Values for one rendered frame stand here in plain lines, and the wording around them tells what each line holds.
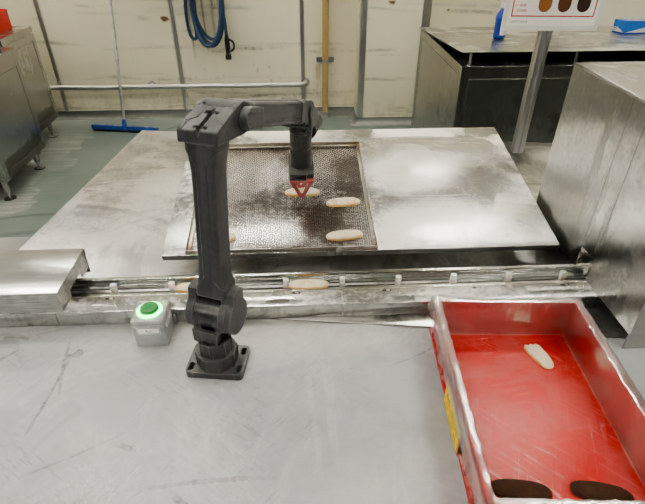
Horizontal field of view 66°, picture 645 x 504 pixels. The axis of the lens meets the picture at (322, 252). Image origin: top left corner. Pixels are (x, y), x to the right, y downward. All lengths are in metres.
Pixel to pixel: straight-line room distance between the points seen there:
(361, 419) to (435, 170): 0.89
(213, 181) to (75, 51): 4.33
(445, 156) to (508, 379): 0.82
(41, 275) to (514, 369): 1.08
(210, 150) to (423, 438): 0.64
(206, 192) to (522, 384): 0.73
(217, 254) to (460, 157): 1.00
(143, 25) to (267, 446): 4.31
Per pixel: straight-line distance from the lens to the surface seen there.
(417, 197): 1.50
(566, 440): 1.07
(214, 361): 1.06
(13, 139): 3.98
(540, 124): 3.11
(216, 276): 0.96
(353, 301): 1.18
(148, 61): 4.99
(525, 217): 1.52
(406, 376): 1.08
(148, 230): 1.60
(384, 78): 4.61
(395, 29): 4.53
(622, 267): 1.28
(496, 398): 1.08
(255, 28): 4.77
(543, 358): 1.18
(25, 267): 1.38
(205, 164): 0.87
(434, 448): 0.99
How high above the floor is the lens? 1.62
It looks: 35 degrees down
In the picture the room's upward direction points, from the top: straight up
